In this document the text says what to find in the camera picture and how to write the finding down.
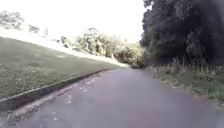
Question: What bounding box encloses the grey asphalt path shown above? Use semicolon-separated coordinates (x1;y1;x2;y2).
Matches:
6;67;224;128

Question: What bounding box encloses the grey stone kerb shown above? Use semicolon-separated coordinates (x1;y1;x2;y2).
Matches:
0;68;116;113

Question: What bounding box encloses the wood of trees and bushes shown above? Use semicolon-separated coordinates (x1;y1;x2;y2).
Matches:
0;0;224;70

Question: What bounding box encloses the grass verge with leaves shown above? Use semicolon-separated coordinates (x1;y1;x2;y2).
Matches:
144;64;224;109

